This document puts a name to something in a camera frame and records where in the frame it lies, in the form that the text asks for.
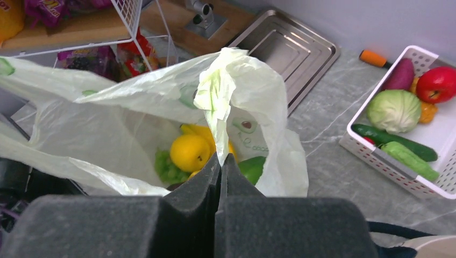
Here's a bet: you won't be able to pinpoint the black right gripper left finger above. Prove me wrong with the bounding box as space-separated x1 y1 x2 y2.
1 156 220 257

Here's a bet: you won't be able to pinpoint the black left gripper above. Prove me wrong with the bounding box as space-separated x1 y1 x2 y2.
0 113 86 236

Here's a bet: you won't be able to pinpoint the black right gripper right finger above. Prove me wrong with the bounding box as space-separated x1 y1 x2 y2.
215 155 377 257

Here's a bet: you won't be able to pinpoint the green grapes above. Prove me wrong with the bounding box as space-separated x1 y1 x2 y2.
154 149 190 185

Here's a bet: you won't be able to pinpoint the green bell pepper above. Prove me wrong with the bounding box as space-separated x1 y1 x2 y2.
238 156 266 185

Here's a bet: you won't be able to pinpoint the yellow lemon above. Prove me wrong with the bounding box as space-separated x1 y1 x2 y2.
170 134 211 173

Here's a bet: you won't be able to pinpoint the green avocado plastic bag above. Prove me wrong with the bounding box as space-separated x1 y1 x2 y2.
1 48 309 197

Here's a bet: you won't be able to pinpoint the purple grape snack bag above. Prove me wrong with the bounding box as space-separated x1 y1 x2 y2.
57 46 120 81

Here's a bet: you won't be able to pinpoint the red snack bag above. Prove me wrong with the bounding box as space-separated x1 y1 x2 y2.
116 29 160 78

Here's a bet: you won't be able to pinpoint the yellow snack bag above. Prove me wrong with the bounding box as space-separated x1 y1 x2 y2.
1 0 26 45

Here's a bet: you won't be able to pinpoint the beige canvas tote bag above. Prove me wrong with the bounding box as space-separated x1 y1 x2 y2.
367 221 456 258

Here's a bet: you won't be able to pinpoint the dark green cucumber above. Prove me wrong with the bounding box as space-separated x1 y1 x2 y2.
351 124 438 162

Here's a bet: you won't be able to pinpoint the light green bitter gourd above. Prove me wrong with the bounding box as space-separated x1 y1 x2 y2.
380 141 439 182

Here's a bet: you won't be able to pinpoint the metal tray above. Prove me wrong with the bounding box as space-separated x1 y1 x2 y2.
227 8 340 113

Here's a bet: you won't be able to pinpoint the green cabbage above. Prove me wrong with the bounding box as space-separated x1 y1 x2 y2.
366 90 422 133

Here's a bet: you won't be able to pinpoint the white plastic basket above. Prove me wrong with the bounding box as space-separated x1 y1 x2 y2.
338 45 456 200

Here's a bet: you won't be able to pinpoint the purple sweet potato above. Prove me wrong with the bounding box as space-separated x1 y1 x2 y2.
381 58 415 90

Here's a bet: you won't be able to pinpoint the orange small pepper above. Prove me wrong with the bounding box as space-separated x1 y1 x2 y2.
409 77 438 124

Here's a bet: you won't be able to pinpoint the red apple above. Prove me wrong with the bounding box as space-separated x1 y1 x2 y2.
416 67 455 104

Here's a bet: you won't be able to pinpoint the metal clamp mount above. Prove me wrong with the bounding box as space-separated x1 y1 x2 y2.
185 0 227 39

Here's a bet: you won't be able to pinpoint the white wire shelf rack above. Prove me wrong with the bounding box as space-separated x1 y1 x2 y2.
0 0 179 72

